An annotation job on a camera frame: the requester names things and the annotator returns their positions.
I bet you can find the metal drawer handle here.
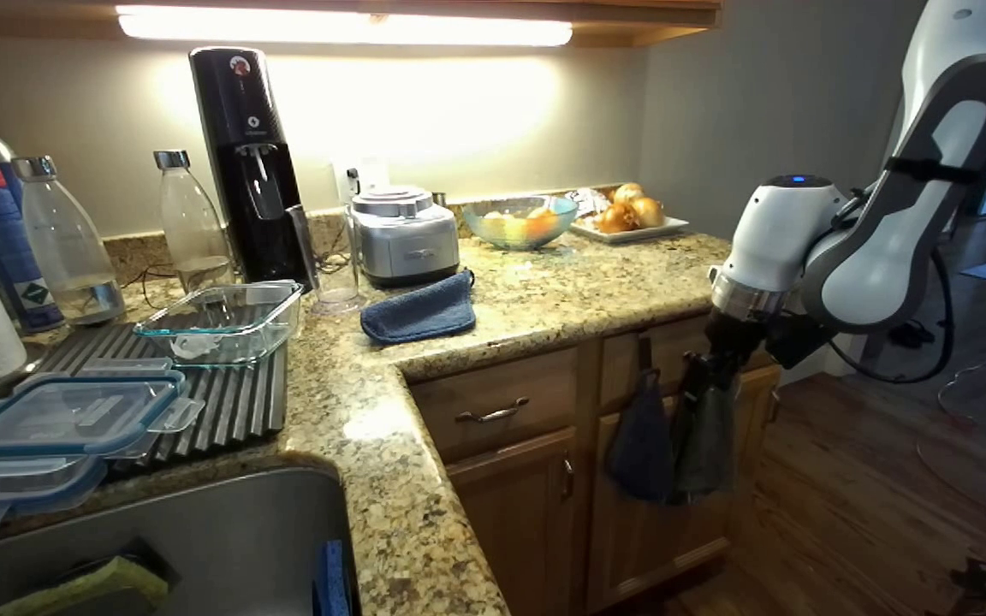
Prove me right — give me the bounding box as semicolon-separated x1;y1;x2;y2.
452;395;533;429

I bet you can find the grey food processor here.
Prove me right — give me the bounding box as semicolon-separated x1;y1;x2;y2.
344;186;463;290

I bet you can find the dark shoe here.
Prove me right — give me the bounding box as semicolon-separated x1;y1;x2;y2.
888;319;939;354

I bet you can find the clear wide bottle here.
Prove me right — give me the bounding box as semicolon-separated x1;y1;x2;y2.
15;153;131;332

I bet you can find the wide wooden cabinet door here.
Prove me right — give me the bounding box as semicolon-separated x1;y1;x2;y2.
586;360;786;616

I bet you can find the wooden drawer front with hooks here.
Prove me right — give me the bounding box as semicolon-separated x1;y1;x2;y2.
596;310;782;411

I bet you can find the blue-label bottle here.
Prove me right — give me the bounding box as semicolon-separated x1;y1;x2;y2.
0;102;68;339

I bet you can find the white rectangular plate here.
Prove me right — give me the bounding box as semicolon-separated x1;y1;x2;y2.
567;213;690;248

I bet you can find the black soda maker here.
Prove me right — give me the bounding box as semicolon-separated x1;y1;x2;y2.
189;44;321;290

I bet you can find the pale yellow fruit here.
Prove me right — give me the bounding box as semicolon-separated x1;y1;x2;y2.
477;209;527;250

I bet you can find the white wall outlet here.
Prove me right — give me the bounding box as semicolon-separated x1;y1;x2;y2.
333;157;394;200

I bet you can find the blue-rimmed container lid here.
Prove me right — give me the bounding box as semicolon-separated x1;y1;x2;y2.
0;367;205;462

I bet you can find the green sponge cloth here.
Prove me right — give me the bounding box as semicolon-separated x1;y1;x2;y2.
0;550;176;616

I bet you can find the glass fruit bowl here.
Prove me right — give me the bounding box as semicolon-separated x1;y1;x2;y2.
467;194;581;254

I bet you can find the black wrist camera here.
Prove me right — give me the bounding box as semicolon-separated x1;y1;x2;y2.
763;313;843;371

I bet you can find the narrow wooden cabinet door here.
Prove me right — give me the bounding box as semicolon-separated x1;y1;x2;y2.
445;424;586;616

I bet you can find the folded blue towel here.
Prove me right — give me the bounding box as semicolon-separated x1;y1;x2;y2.
356;267;481;348

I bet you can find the orange fruit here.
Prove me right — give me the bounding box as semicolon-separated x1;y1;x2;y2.
520;207;564;248

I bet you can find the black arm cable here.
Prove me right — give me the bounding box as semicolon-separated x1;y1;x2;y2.
826;116;986;387

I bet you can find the grey hanging towel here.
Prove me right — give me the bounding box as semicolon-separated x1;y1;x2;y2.
671;354;743;499

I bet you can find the grey ribbed drying mat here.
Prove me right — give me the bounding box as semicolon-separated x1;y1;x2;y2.
24;321;291;465

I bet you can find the clear plastic container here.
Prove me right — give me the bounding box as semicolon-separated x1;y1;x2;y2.
0;453;108;554

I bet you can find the under-cabinet strip light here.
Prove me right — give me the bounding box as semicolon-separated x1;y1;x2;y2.
112;5;578;53

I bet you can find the glass baking dish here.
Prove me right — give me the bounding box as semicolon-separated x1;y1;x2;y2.
132;277;309;371

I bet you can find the wooden drawer front with handle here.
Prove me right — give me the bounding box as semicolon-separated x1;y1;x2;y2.
407;345;581;465

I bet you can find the steel sink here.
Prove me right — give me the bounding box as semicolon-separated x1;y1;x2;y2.
0;459;364;616

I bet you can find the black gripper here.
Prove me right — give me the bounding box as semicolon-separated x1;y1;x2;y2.
699;310;774;404

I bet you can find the clear slim bottle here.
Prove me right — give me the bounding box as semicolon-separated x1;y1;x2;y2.
152;146;236;289

